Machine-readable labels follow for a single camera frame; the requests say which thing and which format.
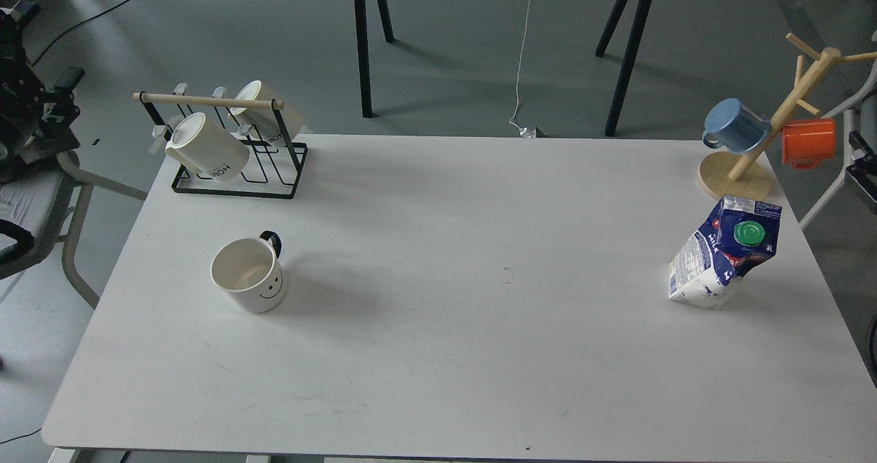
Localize white smiley face mug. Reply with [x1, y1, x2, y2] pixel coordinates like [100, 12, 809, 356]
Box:
[210, 231, 288, 314]

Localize blue white milk carton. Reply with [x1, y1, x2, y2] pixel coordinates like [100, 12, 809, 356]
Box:
[668, 195, 782, 310]

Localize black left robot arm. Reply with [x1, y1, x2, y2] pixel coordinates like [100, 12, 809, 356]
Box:
[1, 1, 85, 184]

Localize white mug rear rack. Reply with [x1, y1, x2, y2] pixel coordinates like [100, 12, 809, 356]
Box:
[230, 79, 307, 149]

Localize white mug rack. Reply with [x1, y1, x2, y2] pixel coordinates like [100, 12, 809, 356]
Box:
[164, 112, 249, 183]
[230, 79, 307, 149]

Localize black table legs left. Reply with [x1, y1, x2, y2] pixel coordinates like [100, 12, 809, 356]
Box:
[354, 0, 395, 118]

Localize black table legs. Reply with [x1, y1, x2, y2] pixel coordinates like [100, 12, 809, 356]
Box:
[595, 0, 660, 138]
[354, 0, 395, 118]

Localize white mug front rack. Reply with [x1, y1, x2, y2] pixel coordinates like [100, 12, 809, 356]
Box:
[164, 112, 249, 183]

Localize wooden mug tree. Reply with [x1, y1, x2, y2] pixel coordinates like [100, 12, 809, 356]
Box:
[697, 33, 876, 201]

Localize blue mug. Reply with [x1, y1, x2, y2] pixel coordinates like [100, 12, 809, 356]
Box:
[702, 98, 771, 155]

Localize black table legs right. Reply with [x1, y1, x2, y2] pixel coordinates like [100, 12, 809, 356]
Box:
[595, 0, 660, 138]

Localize orange mug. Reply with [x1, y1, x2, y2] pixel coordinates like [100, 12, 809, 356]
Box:
[781, 118, 836, 170]

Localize white chair right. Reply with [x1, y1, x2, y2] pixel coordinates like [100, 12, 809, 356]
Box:
[798, 59, 877, 231]

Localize white cable on floor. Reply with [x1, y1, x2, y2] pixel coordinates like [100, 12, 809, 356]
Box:
[336, 0, 549, 139]

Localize black wire mug rack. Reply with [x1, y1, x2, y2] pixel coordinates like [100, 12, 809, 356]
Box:
[134, 82, 309, 200]

